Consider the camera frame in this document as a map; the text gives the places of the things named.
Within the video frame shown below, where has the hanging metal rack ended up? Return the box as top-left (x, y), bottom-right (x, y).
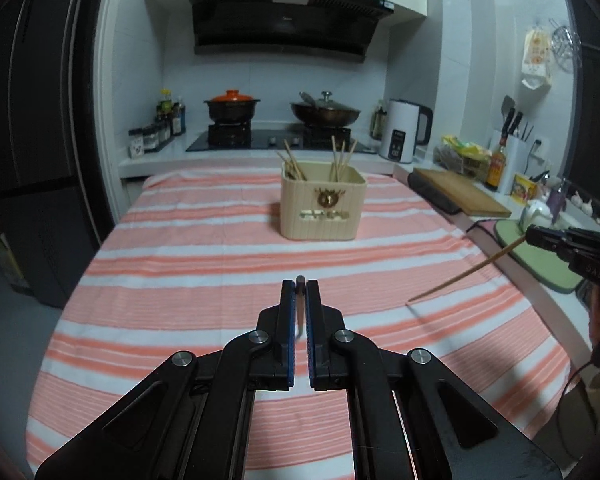
top-left (550, 19), bottom-right (583, 68)

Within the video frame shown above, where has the black tray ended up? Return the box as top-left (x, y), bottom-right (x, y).
top-left (407, 170), bottom-right (461, 214)

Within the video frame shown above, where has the beige ribbed utensil holder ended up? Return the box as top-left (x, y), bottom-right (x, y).
top-left (280, 161), bottom-right (369, 241)

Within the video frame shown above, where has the black clay pot orange lid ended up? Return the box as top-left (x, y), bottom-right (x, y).
top-left (203, 90), bottom-right (261, 125)

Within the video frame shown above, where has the wooden cutting board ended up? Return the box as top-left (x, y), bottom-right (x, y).
top-left (414, 169), bottom-right (511, 218)

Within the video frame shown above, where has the black cable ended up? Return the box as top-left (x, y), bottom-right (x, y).
top-left (554, 350), bottom-right (600, 463)

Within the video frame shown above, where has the black range hood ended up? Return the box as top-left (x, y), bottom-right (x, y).
top-left (185, 0), bottom-right (395, 63)

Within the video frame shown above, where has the hanging printed bag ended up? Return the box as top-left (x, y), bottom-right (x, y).
top-left (518, 27), bottom-right (553, 90)

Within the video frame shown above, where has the orange white striped tablecloth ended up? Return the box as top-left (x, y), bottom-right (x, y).
top-left (25, 167), bottom-right (573, 471)

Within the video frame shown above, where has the brown sauce bottle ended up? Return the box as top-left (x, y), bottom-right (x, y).
top-left (484, 135), bottom-right (508, 191)

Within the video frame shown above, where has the row of seasoning bottles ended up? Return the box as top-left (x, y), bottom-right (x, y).
top-left (128, 89), bottom-right (187, 159)

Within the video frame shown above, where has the silver metal spoon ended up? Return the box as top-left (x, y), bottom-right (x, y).
top-left (294, 275), bottom-right (307, 341)

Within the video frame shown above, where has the dark door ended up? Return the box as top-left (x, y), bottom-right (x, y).
top-left (554, 0), bottom-right (600, 211)

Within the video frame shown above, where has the white teapot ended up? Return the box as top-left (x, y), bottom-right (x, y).
top-left (520, 199), bottom-right (555, 233)

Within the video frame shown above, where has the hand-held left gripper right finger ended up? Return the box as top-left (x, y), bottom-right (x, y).
top-left (306, 280), bottom-right (564, 480)

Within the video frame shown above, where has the yellow packet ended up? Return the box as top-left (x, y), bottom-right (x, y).
top-left (510, 174), bottom-right (538, 203)

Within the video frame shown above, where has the dark refrigerator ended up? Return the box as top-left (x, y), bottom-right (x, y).
top-left (0, 0), bottom-right (108, 309)

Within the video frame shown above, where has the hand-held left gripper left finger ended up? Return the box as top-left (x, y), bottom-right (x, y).
top-left (34, 280), bottom-right (297, 480)

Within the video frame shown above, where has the single thin wooden chopstick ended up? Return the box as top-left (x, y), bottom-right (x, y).
top-left (408, 236), bottom-right (528, 303)

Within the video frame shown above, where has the white electric kettle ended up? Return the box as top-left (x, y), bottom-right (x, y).
top-left (380, 99), bottom-right (433, 164)

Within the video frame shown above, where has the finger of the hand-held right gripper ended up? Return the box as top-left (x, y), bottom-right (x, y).
top-left (526, 236), bottom-right (575, 264)
top-left (526, 225), bottom-right (600, 244)

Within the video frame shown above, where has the black gas cooktop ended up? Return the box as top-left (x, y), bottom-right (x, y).
top-left (186, 124), bottom-right (378, 154)

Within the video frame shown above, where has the dark wok with lid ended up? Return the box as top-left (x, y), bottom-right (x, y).
top-left (290, 91), bottom-right (361, 128)

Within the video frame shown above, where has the purple bottle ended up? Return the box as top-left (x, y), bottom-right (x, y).
top-left (544, 180), bottom-right (568, 223)

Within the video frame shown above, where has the bag of snack packets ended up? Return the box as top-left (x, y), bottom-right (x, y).
top-left (437, 135), bottom-right (493, 181)

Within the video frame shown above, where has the white knife holder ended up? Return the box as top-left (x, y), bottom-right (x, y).
top-left (490, 130), bottom-right (529, 196)

